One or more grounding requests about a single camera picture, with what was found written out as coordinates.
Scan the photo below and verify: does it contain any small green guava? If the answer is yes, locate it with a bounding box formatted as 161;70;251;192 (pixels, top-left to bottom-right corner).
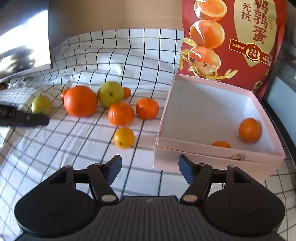
31;95;52;116

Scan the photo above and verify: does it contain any small yellow citrus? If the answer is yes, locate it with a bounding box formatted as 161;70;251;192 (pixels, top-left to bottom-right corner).
113;127;135;149

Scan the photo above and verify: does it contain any large orange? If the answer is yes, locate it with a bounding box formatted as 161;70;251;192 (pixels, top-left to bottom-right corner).
63;85;98;118

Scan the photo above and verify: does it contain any small mandarin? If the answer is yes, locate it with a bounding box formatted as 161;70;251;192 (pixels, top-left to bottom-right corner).
60;89;68;101
123;87;132;99

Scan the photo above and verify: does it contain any pink gift box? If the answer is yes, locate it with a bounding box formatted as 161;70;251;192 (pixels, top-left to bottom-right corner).
154;74;285;182

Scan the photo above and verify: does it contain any black monitor on left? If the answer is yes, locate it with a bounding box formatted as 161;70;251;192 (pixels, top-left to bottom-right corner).
0;0;52;82

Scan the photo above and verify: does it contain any checked white tablecloth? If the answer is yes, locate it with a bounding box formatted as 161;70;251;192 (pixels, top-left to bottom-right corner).
0;28;296;241

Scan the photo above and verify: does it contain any black framed screen on right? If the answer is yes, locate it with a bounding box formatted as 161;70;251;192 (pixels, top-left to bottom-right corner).
263;8;295;162

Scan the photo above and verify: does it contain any red snack bag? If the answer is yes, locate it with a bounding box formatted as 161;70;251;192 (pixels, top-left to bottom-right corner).
178;0;287;99

